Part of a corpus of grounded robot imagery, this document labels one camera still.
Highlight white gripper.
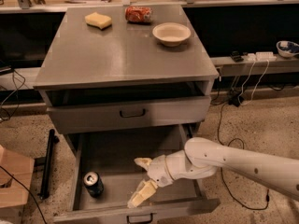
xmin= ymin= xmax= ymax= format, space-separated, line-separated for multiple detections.
xmin=127 ymin=154 xmax=186 ymax=208

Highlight blue pepsi can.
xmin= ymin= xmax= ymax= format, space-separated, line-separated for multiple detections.
xmin=83 ymin=172 xmax=104 ymax=198

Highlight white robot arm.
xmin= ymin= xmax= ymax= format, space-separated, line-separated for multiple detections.
xmin=127 ymin=137 xmax=299 ymax=208

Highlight open middle grey drawer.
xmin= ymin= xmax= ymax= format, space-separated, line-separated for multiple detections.
xmin=54 ymin=125 xmax=220 ymax=224

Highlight grey metal drawer cabinet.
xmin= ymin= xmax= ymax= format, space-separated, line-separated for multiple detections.
xmin=33 ymin=4 xmax=220 ymax=138

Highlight red crushed soda can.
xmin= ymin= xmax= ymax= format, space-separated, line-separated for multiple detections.
xmin=125 ymin=6 xmax=152 ymax=23

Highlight black bar on floor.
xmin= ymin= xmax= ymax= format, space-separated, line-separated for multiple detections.
xmin=38 ymin=129 xmax=59 ymax=200

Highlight wooden box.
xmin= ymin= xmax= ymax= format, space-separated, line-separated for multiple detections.
xmin=0 ymin=146 xmax=35 ymax=224

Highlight white paper bowl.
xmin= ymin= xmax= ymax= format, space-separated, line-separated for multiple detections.
xmin=152 ymin=22 xmax=191 ymax=47

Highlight black remote device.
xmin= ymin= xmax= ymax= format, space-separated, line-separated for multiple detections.
xmin=231 ymin=51 xmax=244 ymax=63

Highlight yellow sponge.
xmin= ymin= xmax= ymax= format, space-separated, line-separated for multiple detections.
xmin=85 ymin=12 xmax=112 ymax=30

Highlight white power strip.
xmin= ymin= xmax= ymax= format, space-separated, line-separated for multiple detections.
xmin=248 ymin=51 xmax=277 ymax=62

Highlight blue white ceramic bowl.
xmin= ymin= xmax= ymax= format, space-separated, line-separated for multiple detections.
xmin=277 ymin=41 xmax=299 ymax=58

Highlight black drawer handle lower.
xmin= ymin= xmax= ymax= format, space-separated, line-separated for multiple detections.
xmin=126 ymin=213 xmax=153 ymax=224

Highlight black drawer handle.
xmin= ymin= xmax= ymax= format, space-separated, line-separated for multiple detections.
xmin=126 ymin=213 xmax=153 ymax=224
xmin=119 ymin=108 xmax=146 ymax=119

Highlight black drawer handle upper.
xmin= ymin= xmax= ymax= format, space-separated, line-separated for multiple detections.
xmin=119 ymin=108 xmax=146 ymax=119

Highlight black cable on floor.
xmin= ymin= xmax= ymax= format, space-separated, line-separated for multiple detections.
xmin=216 ymin=102 xmax=271 ymax=211

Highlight black cables at left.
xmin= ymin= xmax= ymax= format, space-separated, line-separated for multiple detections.
xmin=0 ymin=66 xmax=28 ymax=123

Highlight white cable from strip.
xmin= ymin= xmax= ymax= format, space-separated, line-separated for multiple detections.
xmin=237 ymin=59 xmax=271 ymax=106

